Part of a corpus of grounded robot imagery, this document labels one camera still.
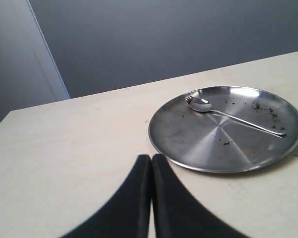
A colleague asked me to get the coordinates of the round stainless steel plate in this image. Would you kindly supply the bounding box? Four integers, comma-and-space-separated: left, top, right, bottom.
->
149, 86, 298, 174

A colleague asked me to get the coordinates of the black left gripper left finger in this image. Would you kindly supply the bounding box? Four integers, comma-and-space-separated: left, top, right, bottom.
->
63, 155, 150, 238

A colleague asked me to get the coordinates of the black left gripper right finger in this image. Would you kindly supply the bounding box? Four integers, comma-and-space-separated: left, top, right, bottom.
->
151, 154, 246, 238

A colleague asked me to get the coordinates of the stainless steel spork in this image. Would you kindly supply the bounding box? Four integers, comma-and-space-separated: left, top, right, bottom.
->
185, 96, 287, 137

